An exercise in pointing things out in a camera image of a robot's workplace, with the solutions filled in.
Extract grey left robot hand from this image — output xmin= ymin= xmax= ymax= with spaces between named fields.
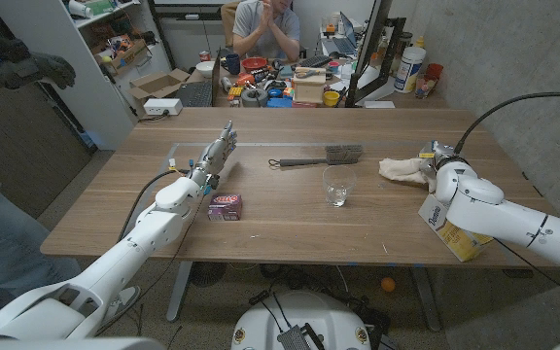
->
xmin=190 ymin=120 xmax=239 ymax=190

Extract standing person's gloved hand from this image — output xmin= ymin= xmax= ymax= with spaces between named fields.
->
xmin=0 ymin=51 xmax=77 ymax=91

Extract beige cloth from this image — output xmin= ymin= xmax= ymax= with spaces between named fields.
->
xmin=378 ymin=157 xmax=439 ymax=193

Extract small purple snack box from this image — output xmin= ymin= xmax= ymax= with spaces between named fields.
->
xmin=207 ymin=193 xmax=243 ymax=223

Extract green box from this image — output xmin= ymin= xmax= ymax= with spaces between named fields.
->
xmin=84 ymin=0 xmax=116 ymax=16

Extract cardboard box full of items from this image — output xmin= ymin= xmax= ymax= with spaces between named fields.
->
xmin=90 ymin=37 xmax=151 ymax=75

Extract open empty cardboard box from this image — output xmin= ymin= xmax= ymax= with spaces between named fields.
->
xmin=126 ymin=68 xmax=192 ymax=106

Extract light wooden box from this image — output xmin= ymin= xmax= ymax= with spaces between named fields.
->
xmin=291 ymin=66 xmax=328 ymax=105

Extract clear glass cup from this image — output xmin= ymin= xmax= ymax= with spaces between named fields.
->
xmin=322 ymin=165 xmax=358 ymax=208

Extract clear cup with items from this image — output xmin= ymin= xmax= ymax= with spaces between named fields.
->
xmin=414 ymin=72 xmax=437 ymax=100

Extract yellow white sugar box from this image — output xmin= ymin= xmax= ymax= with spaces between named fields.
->
xmin=417 ymin=193 xmax=495 ymax=263

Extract white shelf unit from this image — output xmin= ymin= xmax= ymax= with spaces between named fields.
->
xmin=0 ymin=0 xmax=174 ymax=151

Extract black laptop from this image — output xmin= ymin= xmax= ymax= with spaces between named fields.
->
xmin=175 ymin=47 xmax=221 ymax=109

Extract grey tape roll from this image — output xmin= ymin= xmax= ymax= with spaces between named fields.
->
xmin=240 ymin=87 xmax=269 ymax=109

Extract grey tape outline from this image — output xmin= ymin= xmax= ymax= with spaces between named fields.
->
xmin=153 ymin=141 xmax=519 ymax=266

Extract white power strip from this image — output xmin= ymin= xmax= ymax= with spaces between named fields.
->
xmin=142 ymin=97 xmax=184 ymax=117

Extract white roll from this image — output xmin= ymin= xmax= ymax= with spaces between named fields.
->
xmin=67 ymin=0 xmax=94 ymax=19

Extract white bowl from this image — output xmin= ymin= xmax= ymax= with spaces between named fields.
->
xmin=194 ymin=60 xmax=216 ymax=79

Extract dark blue mug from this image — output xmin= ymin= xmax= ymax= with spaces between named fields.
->
xmin=225 ymin=52 xmax=242 ymax=76

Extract red bowl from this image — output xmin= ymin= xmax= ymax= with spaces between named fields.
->
xmin=240 ymin=56 xmax=269 ymax=74

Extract black round fan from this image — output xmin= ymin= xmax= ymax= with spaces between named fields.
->
xmin=190 ymin=262 xmax=228 ymax=288

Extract scissors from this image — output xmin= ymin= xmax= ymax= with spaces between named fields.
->
xmin=295 ymin=67 xmax=328 ymax=79

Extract seated person grey shirt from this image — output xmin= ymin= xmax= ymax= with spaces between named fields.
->
xmin=230 ymin=0 xmax=301 ymax=62

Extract black keyboard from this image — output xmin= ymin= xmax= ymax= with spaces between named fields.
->
xmin=298 ymin=54 xmax=333 ymax=69

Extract tan chair back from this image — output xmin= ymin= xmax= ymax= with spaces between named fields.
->
xmin=220 ymin=0 xmax=242 ymax=48

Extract grey table leg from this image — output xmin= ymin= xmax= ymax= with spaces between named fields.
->
xmin=409 ymin=265 xmax=443 ymax=333
xmin=165 ymin=261 xmax=194 ymax=324

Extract open silver laptop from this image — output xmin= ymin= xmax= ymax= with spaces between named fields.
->
xmin=320 ymin=11 xmax=359 ymax=56

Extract white sneaker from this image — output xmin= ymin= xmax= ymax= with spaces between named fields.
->
xmin=99 ymin=285 xmax=141 ymax=327

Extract standing person in jeans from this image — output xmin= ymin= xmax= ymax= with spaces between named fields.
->
xmin=0 ymin=155 xmax=82 ymax=322

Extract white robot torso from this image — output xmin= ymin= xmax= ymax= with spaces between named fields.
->
xmin=230 ymin=290 xmax=372 ymax=350

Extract black monitor with stand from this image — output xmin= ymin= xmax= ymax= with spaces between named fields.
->
xmin=345 ymin=0 xmax=407 ymax=109

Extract black device on torso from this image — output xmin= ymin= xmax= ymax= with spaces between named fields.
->
xmin=276 ymin=322 xmax=326 ymax=350

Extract white wipes canister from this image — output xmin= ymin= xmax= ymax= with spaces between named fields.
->
xmin=393 ymin=46 xmax=428 ymax=94

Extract dark bottle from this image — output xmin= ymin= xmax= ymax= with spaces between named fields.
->
xmin=395 ymin=31 xmax=414 ymax=62

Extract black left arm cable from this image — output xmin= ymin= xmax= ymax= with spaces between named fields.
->
xmin=117 ymin=168 xmax=192 ymax=242

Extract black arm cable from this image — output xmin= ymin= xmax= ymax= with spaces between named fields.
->
xmin=454 ymin=91 xmax=560 ymax=155
xmin=117 ymin=168 xmax=192 ymax=242

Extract grey brush with handle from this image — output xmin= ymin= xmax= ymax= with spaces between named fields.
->
xmin=267 ymin=143 xmax=365 ymax=169

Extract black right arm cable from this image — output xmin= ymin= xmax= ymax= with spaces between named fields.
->
xmin=454 ymin=91 xmax=560 ymax=155

